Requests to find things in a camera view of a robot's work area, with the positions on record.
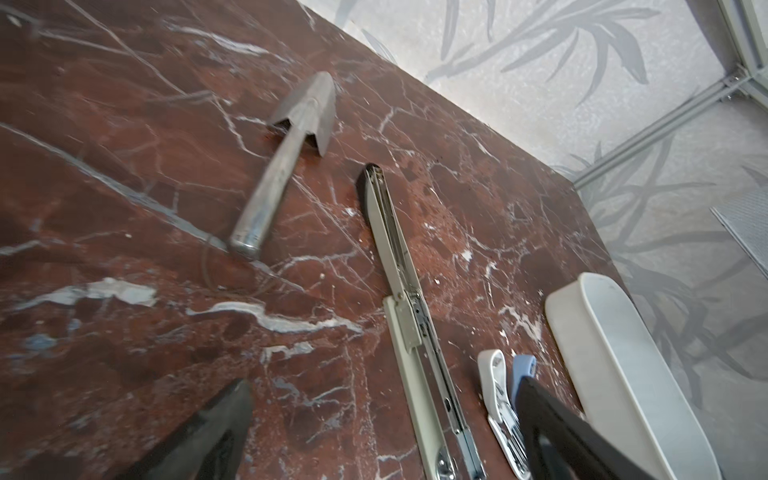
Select white plastic tray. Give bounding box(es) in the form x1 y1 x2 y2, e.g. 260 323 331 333
545 272 722 479

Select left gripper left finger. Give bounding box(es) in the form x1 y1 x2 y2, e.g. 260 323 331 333
117 379 253 479

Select small white cylinder piece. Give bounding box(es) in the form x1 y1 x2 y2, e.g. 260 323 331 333
477 349 531 480

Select white wire mesh basket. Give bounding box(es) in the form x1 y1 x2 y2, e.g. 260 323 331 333
711 186 768 277

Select metal garden trowel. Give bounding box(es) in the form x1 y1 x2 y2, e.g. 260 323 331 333
228 71 336 260

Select blue staple box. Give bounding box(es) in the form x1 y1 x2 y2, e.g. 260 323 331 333
509 354 537 409

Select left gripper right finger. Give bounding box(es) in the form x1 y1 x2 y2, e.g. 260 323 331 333
515 376 651 479

